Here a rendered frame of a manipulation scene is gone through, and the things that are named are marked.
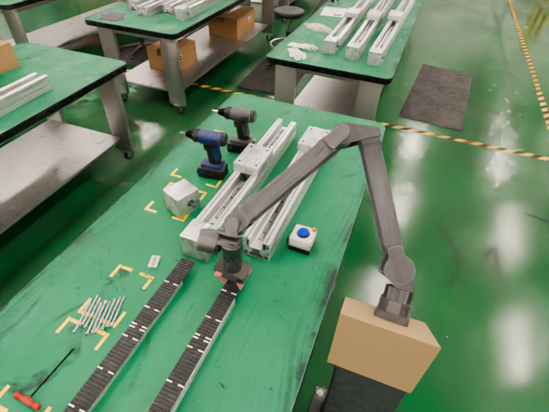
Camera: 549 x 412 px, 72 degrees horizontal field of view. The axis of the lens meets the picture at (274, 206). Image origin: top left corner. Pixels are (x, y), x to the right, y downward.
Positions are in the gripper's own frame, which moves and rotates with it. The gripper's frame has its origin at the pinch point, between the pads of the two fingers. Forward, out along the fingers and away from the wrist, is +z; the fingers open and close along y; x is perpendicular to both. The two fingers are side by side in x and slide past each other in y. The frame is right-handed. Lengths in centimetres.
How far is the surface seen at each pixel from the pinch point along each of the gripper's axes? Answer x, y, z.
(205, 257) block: -6.3, 14.0, 0.5
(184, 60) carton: -258, 190, 53
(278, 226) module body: -24.6, -5.0, -5.2
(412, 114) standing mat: -305, -40, 80
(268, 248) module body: -16.3, -4.8, -2.6
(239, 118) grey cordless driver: -71, 32, -15
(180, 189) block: -27.1, 36.2, -5.9
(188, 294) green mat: 7.4, 12.6, 3.3
